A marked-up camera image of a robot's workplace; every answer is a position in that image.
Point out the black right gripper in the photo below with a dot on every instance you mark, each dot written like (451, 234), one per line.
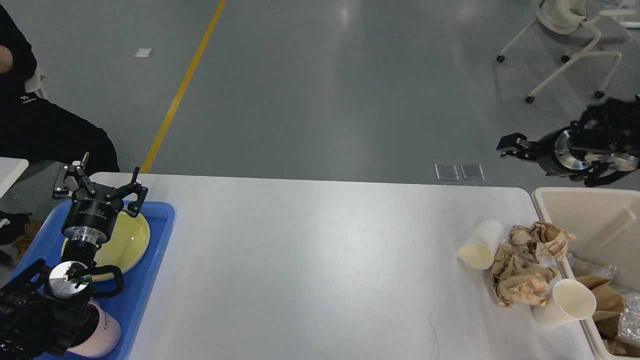
(551, 152)

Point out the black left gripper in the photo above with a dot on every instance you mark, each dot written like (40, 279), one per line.
(88, 217)

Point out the yellow plastic plate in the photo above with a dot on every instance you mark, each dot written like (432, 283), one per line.
(127, 240)

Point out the white paper cup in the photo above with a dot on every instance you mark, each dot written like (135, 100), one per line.
(569, 301)
(480, 248)

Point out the pink ribbed mug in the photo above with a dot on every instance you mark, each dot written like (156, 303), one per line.
(99, 336)

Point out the brown paper bag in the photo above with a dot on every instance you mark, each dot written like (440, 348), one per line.
(610, 304)

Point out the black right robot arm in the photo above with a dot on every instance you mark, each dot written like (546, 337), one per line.
(600, 148)

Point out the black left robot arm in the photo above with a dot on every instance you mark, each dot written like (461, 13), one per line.
(43, 308)

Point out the right metal floor plate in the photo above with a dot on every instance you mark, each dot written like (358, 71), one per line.
(473, 172)

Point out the metal floor plate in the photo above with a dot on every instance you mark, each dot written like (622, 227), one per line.
(473, 172)
(446, 172)

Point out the blue plastic tray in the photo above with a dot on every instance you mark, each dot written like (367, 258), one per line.
(129, 306)

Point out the left metal floor plate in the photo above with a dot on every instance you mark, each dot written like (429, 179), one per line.
(446, 172)

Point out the person in black clothes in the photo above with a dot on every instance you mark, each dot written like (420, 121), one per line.
(34, 128)

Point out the beige plastic bin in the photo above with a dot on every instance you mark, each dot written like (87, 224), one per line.
(605, 222)

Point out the crumpled brown paper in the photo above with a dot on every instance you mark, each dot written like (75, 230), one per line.
(517, 273)

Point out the white office chair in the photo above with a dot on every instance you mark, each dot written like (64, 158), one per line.
(567, 23)

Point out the white paper scrap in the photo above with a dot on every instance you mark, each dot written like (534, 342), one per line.
(143, 53)

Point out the wrapped package in bin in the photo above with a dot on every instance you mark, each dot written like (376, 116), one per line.
(619, 348)

